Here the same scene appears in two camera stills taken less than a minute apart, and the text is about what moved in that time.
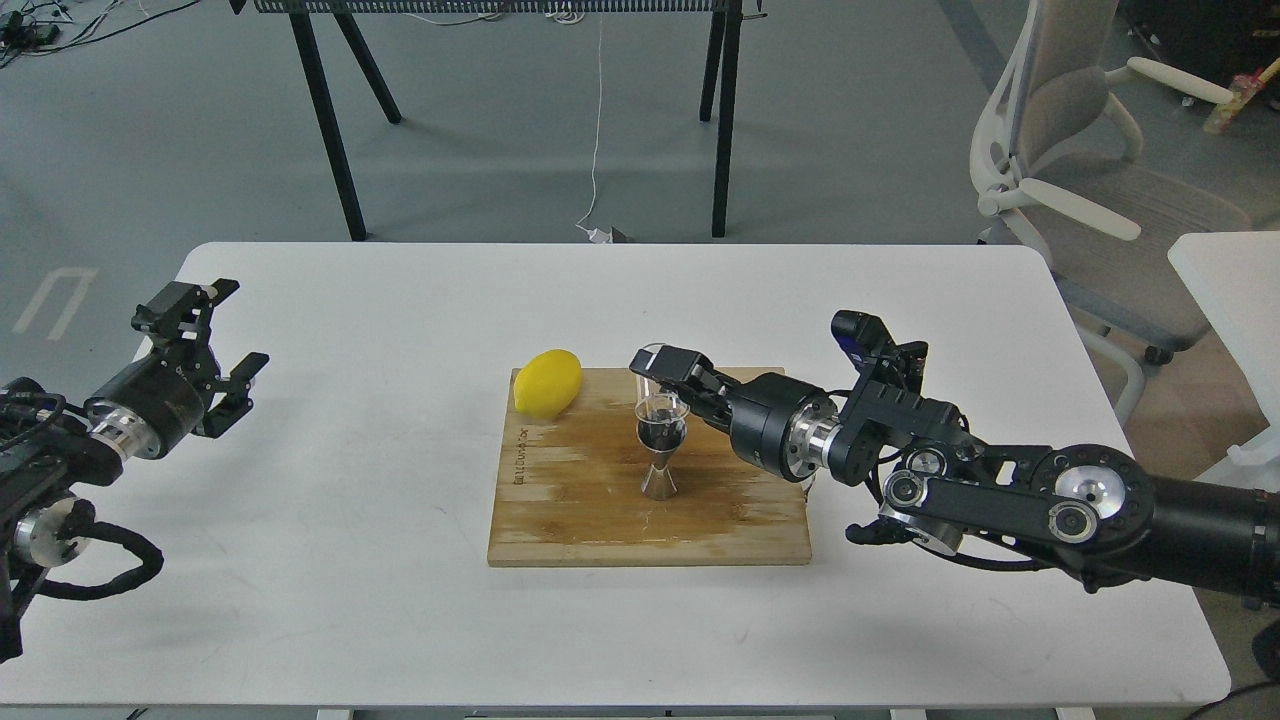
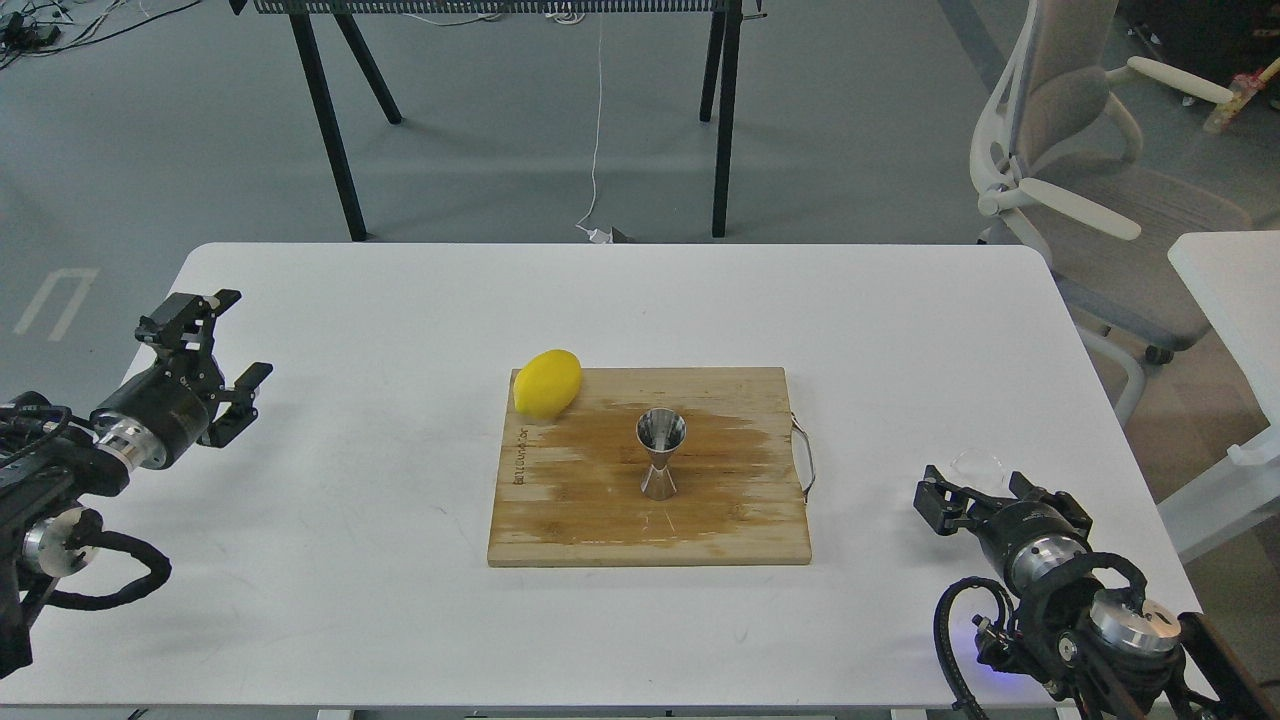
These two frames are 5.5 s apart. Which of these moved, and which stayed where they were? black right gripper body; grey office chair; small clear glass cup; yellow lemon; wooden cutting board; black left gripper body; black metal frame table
Moved: black right gripper body; small clear glass cup
Stayed: wooden cutting board; yellow lemon; black metal frame table; black left gripper body; grey office chair
